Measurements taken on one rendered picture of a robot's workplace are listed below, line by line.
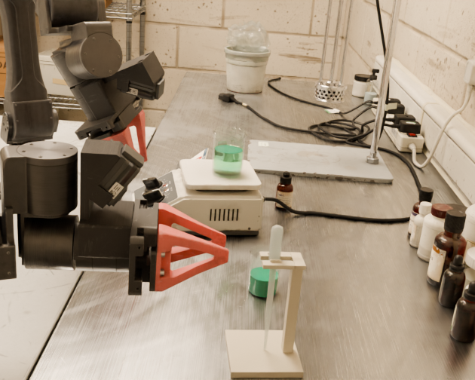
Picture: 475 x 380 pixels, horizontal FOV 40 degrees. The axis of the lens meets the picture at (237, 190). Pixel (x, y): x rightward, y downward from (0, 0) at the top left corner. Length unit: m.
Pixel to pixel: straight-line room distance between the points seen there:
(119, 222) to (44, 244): 0.08
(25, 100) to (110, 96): 0.27
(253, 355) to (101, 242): 0.22
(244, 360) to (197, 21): 2.77
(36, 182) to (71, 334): 0.23
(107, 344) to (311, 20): 2.77
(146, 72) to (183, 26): 2.52
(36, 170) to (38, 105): 0.53
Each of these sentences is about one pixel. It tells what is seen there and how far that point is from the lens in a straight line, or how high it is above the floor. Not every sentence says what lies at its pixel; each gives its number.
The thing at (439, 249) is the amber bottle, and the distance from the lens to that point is 0.95.
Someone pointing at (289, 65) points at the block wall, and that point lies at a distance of 3.41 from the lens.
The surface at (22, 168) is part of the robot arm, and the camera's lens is 0.64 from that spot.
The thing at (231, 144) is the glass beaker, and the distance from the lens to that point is 1.00.
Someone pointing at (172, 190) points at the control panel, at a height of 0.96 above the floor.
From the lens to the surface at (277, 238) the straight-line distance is 0.68.
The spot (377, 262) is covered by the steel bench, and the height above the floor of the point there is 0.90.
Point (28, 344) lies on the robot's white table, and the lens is 0.78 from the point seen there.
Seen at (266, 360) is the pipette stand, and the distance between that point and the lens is 0.74.
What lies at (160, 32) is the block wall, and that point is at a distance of 3.41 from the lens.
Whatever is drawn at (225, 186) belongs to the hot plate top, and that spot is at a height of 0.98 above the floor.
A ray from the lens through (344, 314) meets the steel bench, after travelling 0.86.
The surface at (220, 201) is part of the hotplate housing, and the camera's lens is 0.99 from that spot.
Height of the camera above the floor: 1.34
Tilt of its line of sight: 21 degrees down
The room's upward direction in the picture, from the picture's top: 5 degrees clockwise
